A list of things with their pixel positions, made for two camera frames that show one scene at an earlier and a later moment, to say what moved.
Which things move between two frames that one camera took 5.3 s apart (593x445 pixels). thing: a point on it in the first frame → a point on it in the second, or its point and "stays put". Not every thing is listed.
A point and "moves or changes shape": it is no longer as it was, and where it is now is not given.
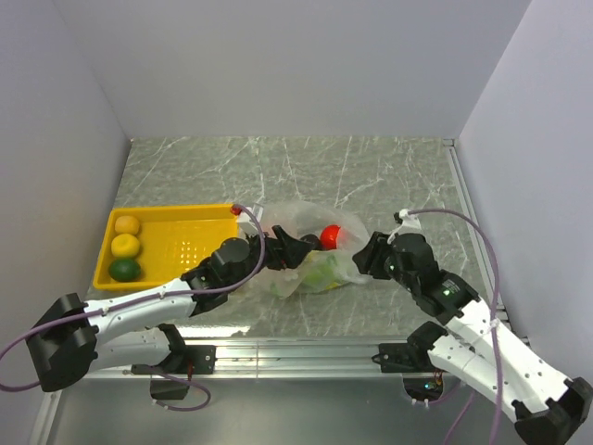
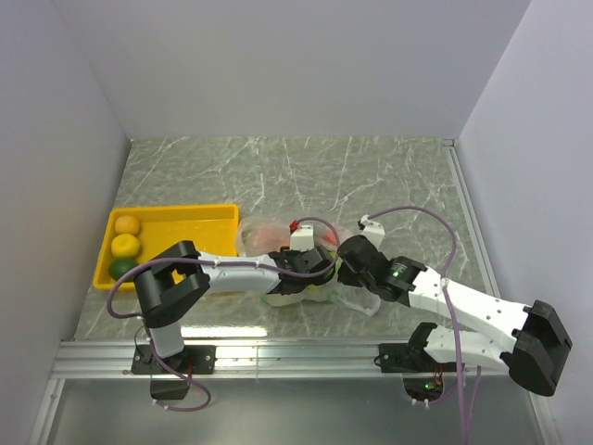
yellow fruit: (125, 245) stays put
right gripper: (372, 254) → (344, 274)
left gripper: (285, 251) → (291, 254)
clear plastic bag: (344, 238) moves or changes shape
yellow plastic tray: (174, 240) stays put
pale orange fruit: (126, 224) stays put
